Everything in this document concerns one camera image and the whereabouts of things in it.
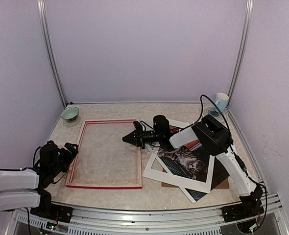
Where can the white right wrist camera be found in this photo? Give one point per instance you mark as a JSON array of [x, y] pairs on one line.
[[139, 125]]

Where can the green ceramic bowl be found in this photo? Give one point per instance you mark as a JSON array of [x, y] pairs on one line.
[[70, 113]]

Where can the red wooden picture frame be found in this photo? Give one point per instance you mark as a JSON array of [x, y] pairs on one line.
[[105, 156]]

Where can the light blue ceramic mug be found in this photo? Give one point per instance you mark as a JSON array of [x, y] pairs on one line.
[[221, 101]]

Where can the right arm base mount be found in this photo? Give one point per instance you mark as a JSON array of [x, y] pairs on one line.
[[250, 206]]

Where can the brown frame backing board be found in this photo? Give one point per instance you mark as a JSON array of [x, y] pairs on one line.
[[195, 170]]

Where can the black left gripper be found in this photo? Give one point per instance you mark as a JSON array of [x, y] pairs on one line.
[[67, 155]]

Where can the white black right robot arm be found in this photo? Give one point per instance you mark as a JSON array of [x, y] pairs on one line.
[[216, 139]]

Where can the round swirl pattern plate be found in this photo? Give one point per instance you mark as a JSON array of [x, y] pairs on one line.
[[209, 109]]

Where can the cat and books photo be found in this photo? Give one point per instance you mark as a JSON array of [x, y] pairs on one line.
[[184, 155]]

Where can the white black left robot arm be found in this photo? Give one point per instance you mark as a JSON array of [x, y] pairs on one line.
[[26, 187]]

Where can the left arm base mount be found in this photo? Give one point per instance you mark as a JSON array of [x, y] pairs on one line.
[[52, 211]]

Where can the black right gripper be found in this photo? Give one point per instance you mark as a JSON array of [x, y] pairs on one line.
[[134, 138]]

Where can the white mat board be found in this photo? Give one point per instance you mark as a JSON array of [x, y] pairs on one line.
[[169, 178]]

